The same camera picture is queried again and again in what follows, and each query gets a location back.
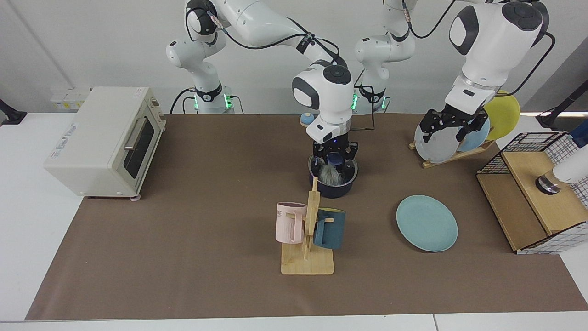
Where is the pink ribbed cup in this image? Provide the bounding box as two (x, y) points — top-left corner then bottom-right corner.
(275, 202), (307, 244)

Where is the white cylinder with silver ring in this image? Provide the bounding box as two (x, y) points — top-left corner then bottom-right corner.
(535, 156), (588, 195)

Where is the grey round plate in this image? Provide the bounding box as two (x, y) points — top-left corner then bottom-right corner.
(414, 115), (461, 164)

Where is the dark teal cup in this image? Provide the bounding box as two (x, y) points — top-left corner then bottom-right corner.
(313, 208), (346, 250)

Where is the white vermicelli bundle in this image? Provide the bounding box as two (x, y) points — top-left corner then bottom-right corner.
(319, 165), (345, 185)

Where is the pale toaster oven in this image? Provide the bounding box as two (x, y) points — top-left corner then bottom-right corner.
(44, 86), (167, 202)

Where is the yellow round plate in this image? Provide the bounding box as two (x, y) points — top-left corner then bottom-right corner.
(483, 92), (521, 141)

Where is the wire basket with wooden floor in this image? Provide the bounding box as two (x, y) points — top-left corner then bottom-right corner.
(476, 131), (588, 255)

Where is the black angled stand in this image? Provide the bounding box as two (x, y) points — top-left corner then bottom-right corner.
(536, 79), (588, 129)

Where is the light blue round plate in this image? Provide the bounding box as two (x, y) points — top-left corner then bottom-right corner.
(457, 117), (491, 153)

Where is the glass lid with blue knob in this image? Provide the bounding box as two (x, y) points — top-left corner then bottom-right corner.
(309, 154), (358, 188)

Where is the wooden cup stand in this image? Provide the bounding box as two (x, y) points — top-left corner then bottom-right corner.
(281, 177), (335, 275)

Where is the black clamp mount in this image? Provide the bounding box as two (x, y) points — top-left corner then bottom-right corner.
(0, 99), (27, 126)

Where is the wooden plate rack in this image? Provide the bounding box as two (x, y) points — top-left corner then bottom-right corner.
(408, 139), (497, 169)

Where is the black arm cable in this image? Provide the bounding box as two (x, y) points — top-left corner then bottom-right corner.
(403, 0), (556, 97)
(185, 7), (376, 131)

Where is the brown table cloth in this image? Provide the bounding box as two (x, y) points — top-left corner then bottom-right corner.
(25, 114), (588, 321)

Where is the black pot with blue handle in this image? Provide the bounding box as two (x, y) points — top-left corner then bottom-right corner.
(309, 154), (359, 199)

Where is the teal round plate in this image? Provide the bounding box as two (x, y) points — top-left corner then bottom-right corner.
(396, 195), (458, 252)

